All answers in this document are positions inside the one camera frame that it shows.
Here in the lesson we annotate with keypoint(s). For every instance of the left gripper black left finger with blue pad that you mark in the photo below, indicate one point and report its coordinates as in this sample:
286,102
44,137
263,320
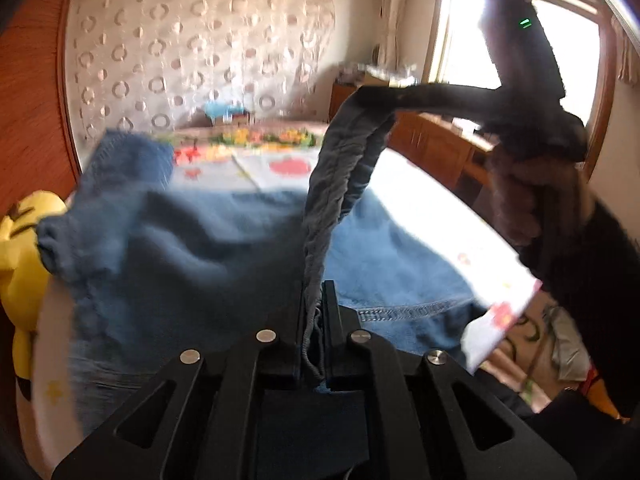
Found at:
192,418

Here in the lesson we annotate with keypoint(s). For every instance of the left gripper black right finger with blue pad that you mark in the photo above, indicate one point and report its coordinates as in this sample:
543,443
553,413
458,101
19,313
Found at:
426,416

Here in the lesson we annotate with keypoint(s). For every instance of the blue denim jeans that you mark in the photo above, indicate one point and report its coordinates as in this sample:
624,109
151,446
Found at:
156,268

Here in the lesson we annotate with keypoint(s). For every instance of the person's right hand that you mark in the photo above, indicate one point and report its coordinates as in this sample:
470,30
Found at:
523,191

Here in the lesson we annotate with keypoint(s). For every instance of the long wooden cabinet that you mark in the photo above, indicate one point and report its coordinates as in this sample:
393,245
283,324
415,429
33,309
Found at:
410,121

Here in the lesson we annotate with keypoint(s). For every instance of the patterned floor rug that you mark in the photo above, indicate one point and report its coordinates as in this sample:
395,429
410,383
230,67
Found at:
541,356

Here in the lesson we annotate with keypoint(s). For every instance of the bed with floral sheet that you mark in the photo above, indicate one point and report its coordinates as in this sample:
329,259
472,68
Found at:
416,202

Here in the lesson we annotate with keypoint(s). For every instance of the yellow Pikachu plush toy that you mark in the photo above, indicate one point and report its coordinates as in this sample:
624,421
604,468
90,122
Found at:
24,279

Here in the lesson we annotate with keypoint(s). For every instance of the box with blue item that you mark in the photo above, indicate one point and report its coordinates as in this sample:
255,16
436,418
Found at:
226,114

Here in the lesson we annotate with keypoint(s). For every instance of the wooden headboard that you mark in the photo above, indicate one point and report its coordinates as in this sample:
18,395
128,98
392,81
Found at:
37,146

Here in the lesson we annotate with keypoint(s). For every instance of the window with wooden frame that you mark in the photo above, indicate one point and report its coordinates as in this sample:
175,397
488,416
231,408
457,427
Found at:
583,43

